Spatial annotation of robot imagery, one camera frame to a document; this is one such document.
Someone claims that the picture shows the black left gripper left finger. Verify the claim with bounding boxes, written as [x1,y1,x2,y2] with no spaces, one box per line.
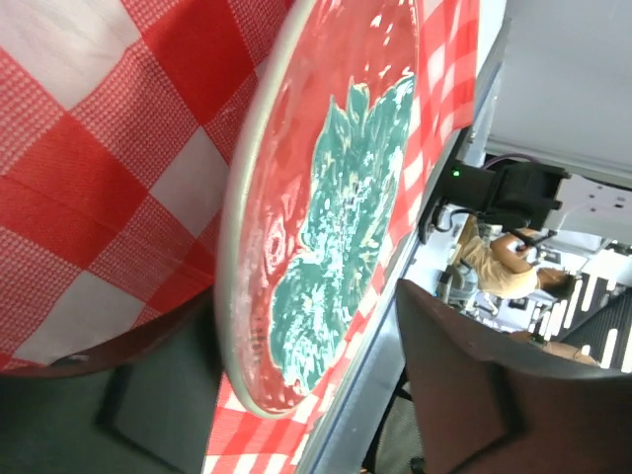
[1,290,222,473]

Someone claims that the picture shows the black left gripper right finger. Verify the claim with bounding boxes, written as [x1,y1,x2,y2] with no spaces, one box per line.
[395,280,631,473]

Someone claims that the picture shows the red white checkered cloth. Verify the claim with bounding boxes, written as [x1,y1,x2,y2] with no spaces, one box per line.
[1,1,482,473]

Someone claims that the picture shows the red teal ceramic plate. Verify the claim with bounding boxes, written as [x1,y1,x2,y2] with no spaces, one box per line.
[214,1,420,419]

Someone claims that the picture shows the person in beige shirt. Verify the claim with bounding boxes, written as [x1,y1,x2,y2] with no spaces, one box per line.
[455,215,576,299]

